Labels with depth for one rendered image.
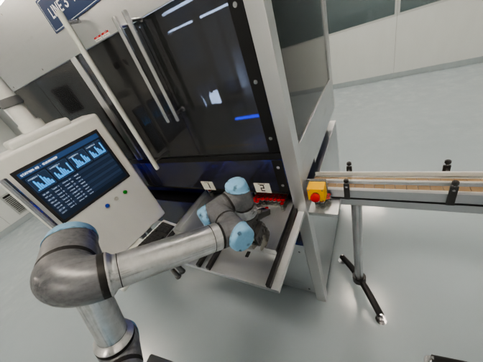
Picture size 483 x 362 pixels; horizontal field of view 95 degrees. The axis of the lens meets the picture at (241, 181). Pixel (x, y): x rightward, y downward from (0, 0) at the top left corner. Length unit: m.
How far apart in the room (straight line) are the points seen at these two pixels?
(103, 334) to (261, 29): 0.99
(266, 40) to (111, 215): 1.19
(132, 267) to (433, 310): 1.71
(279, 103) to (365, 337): 1.44
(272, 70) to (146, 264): 0.66
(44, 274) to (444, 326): 1.84
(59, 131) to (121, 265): 0.94
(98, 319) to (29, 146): 0.84
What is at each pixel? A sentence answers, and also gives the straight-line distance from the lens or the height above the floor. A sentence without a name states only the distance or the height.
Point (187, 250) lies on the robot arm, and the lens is 0.57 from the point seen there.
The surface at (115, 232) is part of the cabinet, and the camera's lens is 1.52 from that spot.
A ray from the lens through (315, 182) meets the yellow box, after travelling 1.02.
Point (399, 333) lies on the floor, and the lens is 1.80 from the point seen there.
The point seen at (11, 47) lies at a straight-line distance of 1.90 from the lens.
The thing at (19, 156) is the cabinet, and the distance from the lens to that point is 1.35.
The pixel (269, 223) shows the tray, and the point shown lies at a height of 0.88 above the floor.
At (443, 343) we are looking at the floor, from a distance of 1.83.
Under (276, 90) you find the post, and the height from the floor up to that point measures 1.46.
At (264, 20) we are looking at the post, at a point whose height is 1.66.
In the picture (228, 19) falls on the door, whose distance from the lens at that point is 0.85.
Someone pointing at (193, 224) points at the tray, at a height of 0.88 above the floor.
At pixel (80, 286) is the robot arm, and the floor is 1.37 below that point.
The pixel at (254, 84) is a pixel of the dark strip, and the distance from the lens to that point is 0.84.
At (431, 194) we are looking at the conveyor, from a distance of 1.13.
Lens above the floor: 1.66
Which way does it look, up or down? 33 degrees down
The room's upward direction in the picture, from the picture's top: 21 degrees counter-clockwise
